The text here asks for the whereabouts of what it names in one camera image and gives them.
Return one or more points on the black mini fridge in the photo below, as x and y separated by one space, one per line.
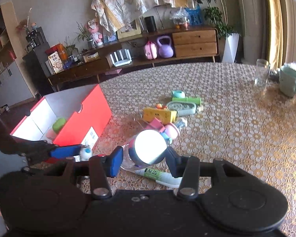
35 63

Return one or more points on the black coffee machine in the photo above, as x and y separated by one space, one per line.
35 38

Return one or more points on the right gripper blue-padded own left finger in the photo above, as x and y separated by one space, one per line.
101 168

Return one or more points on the wooden shelf cabinet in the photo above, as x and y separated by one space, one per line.
16 85

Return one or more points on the lace patterned tablecloth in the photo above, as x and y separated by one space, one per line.
252 128

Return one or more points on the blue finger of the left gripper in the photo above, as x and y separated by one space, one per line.
66 151

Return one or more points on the green cylinder battery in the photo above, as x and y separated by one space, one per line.
196 100

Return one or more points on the purple kettlebell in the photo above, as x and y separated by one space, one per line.
165 50

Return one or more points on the pink bowl toy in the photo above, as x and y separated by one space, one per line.
50 134

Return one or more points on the clear drinking glass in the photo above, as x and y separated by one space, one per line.
262 72

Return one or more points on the white framed picture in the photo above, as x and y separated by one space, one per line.
130 29

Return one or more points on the pink small suitcase toy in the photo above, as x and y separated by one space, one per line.
150 50

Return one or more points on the black cylindrical speaker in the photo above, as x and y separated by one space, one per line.
150 24

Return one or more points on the white planter pot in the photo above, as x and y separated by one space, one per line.
231 46

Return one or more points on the small white blue figurine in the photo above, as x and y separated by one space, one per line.
85 153

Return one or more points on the yellow small box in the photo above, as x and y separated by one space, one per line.
164 115

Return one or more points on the red cardboard box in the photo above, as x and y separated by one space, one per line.
72 116

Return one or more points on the green lid jar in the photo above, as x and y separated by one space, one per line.
59 124

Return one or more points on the white wifi router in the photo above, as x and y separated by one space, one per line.
121 58

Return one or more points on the mint green mug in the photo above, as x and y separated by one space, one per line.
287 81

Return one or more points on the pink blue whale toy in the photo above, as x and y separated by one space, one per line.
170 133

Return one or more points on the teal small round toy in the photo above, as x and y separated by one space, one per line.
178 94

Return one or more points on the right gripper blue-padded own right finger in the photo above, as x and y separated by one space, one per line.
186 167

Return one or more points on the yellow snack box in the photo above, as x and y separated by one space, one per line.
55 62

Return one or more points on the clear plastic bag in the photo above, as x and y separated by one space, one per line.
180 18

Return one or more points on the orange small toy figure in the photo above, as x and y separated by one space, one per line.
161 106

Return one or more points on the mint green tape dispenser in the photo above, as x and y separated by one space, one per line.
182 108

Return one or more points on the green white glue tube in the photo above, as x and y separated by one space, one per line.
162 178

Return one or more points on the pink doll figurine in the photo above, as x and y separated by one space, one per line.
95 33

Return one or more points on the green leafy tree plant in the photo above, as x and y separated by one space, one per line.
216 14

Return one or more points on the wooden tv sideboard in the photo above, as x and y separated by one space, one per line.
194 42

